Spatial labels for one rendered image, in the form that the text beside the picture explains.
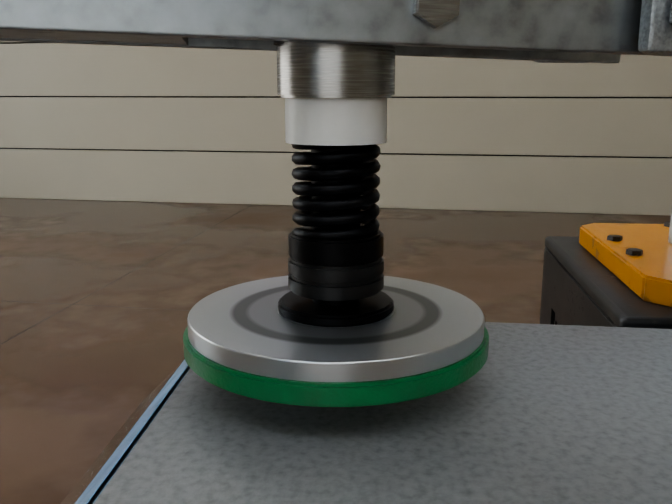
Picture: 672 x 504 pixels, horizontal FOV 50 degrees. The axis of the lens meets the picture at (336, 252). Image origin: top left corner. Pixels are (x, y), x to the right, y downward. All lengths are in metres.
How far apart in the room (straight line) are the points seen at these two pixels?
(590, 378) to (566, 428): 0.09
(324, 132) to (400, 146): 6.09
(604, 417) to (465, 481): 0.13
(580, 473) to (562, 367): 0.17
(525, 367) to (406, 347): 0.16
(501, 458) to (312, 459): 0.11
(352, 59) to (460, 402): 0.24
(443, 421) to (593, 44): 0.26
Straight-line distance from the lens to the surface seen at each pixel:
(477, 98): 6.53
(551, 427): 0.50
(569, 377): 0.58
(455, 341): 0.47
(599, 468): 0.46
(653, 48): 0.49
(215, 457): 0.45
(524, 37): 0.47
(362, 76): 0.47
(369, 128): 0.48
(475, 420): 0.50
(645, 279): 1.19
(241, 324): 0.50
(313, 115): 0.47
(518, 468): 0.45
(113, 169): 7.33
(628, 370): 0.61
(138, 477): 0.44
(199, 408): 0.51
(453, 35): 0.46
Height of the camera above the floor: 1.05
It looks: 13 degrees down
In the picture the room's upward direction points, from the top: straight up
